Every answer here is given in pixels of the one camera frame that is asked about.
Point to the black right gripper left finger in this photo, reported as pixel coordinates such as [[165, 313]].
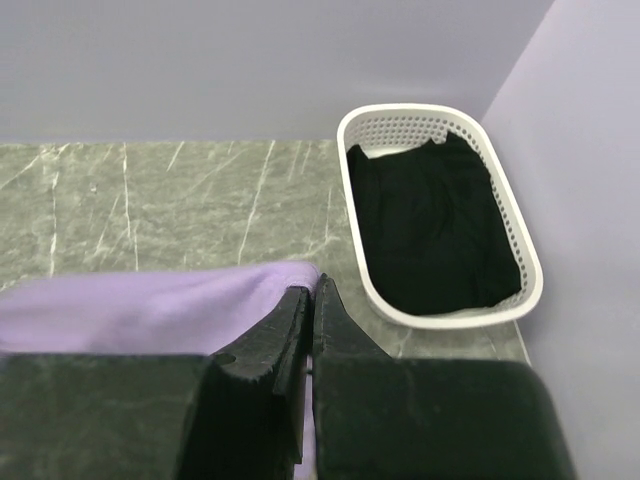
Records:
[[247, 420]]

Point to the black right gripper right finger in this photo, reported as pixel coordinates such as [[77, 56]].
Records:
[[380, 417]]

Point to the purple t shirt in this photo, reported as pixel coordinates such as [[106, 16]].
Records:
[[191, 312]]

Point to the black t shirt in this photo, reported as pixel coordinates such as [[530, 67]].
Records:
[[431, 230]]

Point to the white plastic laundry basket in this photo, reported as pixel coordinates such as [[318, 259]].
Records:
[[382, 129]]

